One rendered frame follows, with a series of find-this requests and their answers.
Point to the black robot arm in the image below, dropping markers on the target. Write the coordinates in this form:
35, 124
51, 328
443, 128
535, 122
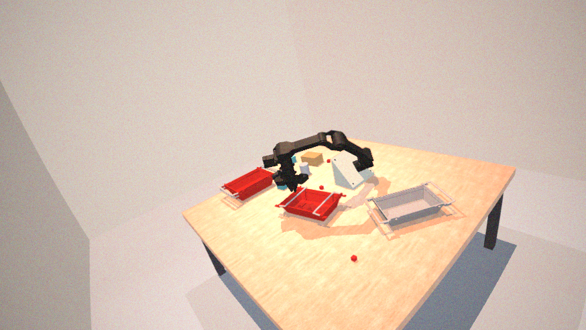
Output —
284, 151

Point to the pale grey cylinder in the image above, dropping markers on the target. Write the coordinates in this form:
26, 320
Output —
304, 168

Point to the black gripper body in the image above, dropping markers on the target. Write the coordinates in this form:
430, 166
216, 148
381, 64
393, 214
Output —
298, 179

